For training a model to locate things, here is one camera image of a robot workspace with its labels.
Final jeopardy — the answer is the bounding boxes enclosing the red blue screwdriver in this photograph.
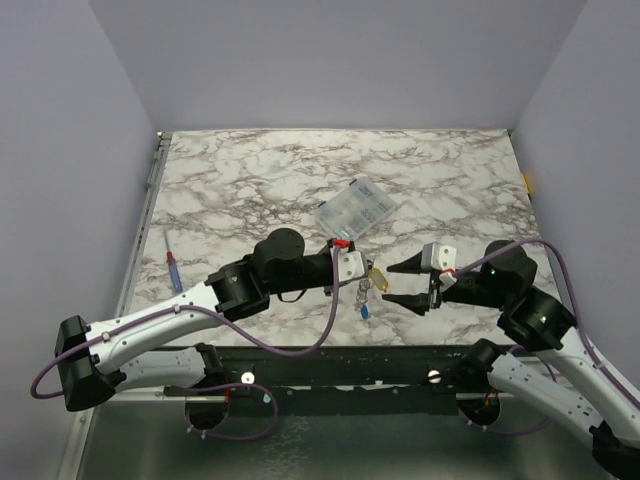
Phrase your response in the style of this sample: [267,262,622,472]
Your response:
[163,231,183,293]

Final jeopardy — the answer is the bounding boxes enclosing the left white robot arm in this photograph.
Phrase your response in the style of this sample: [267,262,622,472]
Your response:
[54,228,367,412]

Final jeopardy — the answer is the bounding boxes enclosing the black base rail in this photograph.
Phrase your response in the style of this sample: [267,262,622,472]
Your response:
[164,344,541,416]

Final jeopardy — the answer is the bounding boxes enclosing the clear plastic screw box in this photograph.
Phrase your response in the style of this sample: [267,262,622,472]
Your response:
[313,176,398,241]

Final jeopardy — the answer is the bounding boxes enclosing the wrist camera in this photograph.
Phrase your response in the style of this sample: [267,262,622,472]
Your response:
[420,242,457,273]
[337,249,369,284]

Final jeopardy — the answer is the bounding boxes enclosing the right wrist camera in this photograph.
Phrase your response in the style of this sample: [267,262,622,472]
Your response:
[420,242,457,273]

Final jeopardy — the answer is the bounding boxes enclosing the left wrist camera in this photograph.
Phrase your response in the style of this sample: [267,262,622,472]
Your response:
[337,249,369,284]

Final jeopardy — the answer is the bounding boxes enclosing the yellow wall tag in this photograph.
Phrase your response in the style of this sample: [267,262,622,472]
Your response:
[522,173,533,195]

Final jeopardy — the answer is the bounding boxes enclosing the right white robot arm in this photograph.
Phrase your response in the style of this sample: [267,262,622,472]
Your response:
[383,240,639,479]

